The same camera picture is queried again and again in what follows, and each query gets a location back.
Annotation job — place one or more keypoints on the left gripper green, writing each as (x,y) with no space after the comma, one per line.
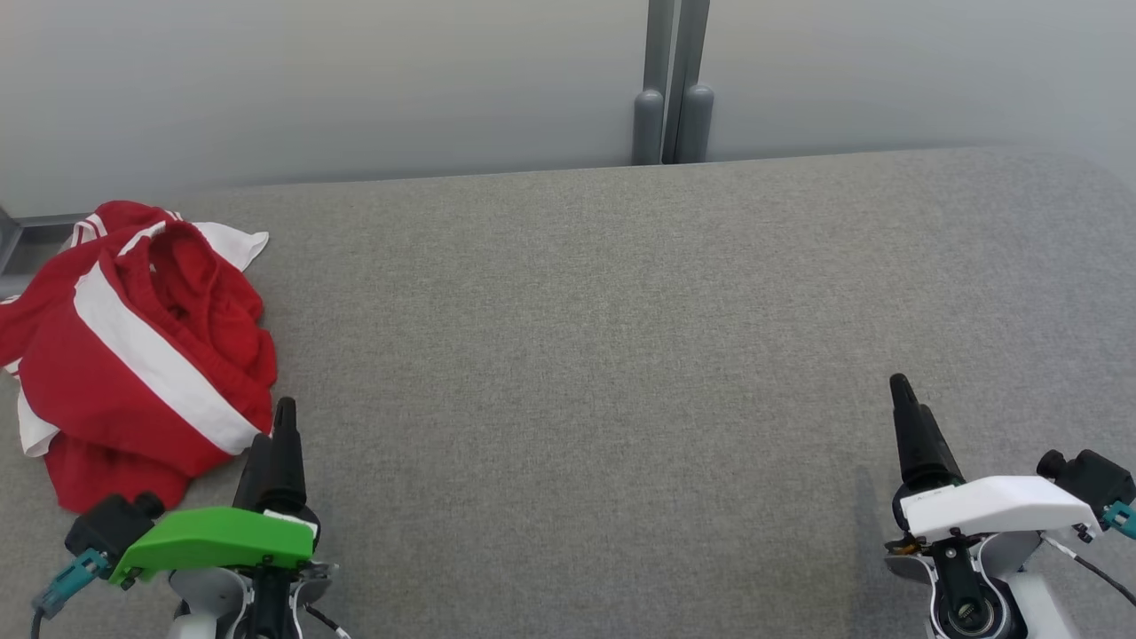
(213,541)

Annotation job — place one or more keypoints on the red shirt with white sleeves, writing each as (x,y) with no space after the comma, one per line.
(106,470)

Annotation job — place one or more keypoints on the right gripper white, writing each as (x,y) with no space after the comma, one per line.
(994,506)

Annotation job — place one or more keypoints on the grey partition post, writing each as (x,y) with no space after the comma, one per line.
(648,124)
(697,115)

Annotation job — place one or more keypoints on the wrist black camera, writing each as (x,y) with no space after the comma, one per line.
(111,528)
(1096,479)

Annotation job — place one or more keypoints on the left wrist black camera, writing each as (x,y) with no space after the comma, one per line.
(111,528)

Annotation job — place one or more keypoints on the grey metal frame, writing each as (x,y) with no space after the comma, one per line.
(35,229)

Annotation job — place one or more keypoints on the grey fabric sofa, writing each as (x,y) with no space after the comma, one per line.
(621,355)

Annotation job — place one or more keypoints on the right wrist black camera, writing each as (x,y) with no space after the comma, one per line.
(1096,479)

